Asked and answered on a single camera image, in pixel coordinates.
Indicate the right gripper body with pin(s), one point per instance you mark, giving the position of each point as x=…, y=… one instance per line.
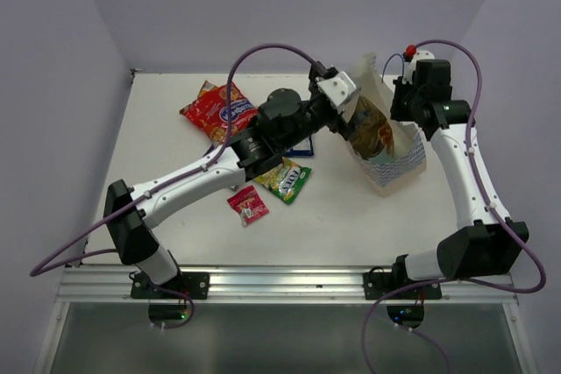
x=406, y=98

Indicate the blue checkered paper bag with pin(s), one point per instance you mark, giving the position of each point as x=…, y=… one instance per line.
x=409, y=153

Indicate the light blue chips bag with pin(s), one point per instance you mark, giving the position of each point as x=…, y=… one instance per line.
x=372, y=137

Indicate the green Fox's candy bag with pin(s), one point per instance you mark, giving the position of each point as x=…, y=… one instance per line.
x=286, y=180

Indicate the small red candy packet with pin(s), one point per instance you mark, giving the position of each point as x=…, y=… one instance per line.
x=248, y=205

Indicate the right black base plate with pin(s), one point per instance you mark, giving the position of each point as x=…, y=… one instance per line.
x=410, y=310

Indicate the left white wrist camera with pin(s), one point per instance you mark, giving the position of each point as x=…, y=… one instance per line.
x=343, y=93

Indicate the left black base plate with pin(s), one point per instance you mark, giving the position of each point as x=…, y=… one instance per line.
x=171, y=305

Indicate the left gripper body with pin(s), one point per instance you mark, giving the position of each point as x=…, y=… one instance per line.
x=320, y=114

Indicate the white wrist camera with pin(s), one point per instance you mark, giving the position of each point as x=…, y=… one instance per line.
x=343, y=93
x=412, y=55

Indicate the red cookie snack bag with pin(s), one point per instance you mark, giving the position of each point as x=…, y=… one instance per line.
x=209, y=113

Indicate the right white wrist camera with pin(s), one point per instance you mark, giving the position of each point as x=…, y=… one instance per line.
x=412, y=55

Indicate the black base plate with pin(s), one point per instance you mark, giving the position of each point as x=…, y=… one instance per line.
x=410, y=310
x=171, y=305

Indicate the aluminium mounting rail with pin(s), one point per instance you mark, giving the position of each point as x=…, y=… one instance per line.
x=314, y=285

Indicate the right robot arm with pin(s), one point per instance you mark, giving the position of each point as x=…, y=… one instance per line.
x=481, y=246

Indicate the orange snack packet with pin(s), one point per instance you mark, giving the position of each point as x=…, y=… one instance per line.
x=205, y=88

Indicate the dark blue snack packet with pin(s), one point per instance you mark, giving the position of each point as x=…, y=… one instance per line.
x=304, y=149

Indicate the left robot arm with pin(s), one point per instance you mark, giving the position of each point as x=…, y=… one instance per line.
x=282, y=121

